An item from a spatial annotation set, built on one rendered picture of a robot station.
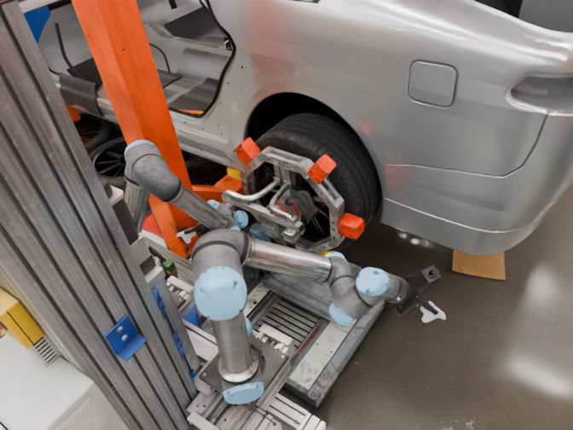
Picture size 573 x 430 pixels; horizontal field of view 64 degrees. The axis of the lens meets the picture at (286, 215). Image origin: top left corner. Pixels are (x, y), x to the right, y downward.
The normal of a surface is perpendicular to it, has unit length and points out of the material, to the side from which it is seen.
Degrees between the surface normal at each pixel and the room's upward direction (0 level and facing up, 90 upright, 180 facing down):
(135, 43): 90
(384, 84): 90
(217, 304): 83
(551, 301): 0
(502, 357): 0
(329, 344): 0
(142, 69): 90
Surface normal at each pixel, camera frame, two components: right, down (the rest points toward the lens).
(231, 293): 0.21, 0.52
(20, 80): 0.83, 0.30
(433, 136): -0.59, 0.58
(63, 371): -0.10, -0.75
